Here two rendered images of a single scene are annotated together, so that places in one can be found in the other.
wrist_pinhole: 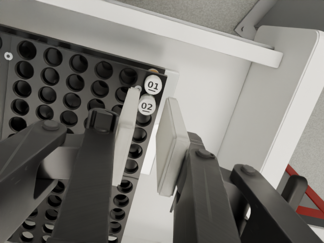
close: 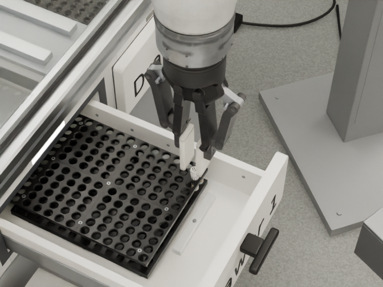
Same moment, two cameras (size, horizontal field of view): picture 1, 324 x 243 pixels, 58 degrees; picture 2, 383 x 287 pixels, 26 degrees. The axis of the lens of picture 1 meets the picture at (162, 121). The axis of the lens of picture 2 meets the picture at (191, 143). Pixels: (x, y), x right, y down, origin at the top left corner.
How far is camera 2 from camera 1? 104 cm
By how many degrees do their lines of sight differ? 58
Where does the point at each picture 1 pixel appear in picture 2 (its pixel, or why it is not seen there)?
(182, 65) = (218, 196)
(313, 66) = (274, 161)
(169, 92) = (207, 203)
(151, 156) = (185, 238)
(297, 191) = (271, 232)
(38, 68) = (146, 153)
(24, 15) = not seen: hidden behind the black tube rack
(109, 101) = (175, 172)
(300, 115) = (268, 179)
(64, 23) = not seen: hidden behind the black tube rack
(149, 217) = not seen: outside the picture
